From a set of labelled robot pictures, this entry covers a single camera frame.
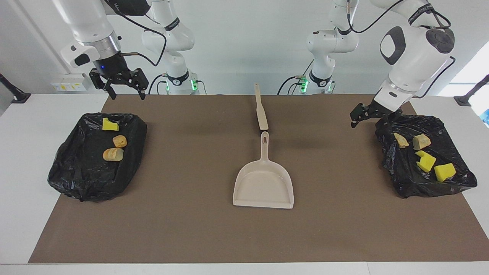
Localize green topped yellow sponge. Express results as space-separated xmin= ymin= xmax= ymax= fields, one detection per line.
xmin=434 ymin=163 xmax=457 ymax=182

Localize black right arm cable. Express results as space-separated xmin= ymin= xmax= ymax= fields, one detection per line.
xmin=103 ymin=0 xmax=167 ymax=66

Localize brown table mat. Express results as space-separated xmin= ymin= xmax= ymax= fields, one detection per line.
xmin=28 ymin=94 xmax=489 ymax=264

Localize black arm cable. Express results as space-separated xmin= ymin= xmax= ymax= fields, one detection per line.
xmin=103 ymin=0 xmax=167 ymax=66
xmin=346 ymin=0 xmax=457 ymax=99

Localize white wall socket box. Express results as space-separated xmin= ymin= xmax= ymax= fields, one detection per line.
xmin=52 ymin=73 xmax=90 ymax=92

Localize pale crusty bread chunk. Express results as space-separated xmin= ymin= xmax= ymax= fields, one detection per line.
xmin=103 ymin=148 xmax=124 ymax=162

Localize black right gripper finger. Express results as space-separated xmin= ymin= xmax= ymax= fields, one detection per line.
xmin=90 ymin=69 xmax=117 ymax=100
xmin=130 ymin=68 xmax=149 ymax=100

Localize beige plastic dustpan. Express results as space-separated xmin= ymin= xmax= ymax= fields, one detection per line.
xmin=233 ymin=131 xmax=295 ymax=209

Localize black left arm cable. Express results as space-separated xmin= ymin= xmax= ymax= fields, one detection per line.
xmin=346 ymin=0 xmax=457 ymax=99

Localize black base cable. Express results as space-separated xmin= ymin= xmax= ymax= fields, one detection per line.
xmin=148 ymin=74 xmax=168 ymax=95
xmin=277 ymin=59 xmax=316 ymax=95

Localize notched yellow sponge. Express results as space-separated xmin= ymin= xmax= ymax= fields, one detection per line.
xmin=415 ymin=150 xmax=437 ymax=172

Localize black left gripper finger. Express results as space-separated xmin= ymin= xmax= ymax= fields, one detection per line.
xmin=350 ymin=115 xmax=379 ymax=128
xmin=350 ymin=103 xmax=370 ymax=120

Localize beige hand brush black bristles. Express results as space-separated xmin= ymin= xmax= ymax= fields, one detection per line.
xmin=254 ymin=84 xmax=269 ymax=131

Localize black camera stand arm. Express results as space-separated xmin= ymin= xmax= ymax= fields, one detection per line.
xmin=0 ymin=73 xmax=31 ymax=104
xmin=454 ymin=74 xmax=489 ymax=107

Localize black bag lined bin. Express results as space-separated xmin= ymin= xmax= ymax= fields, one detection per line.
xmin=375 ymin=114 xmax=478 ymax=198
xmin=47 ymin=112 xmax=148 ymax=202

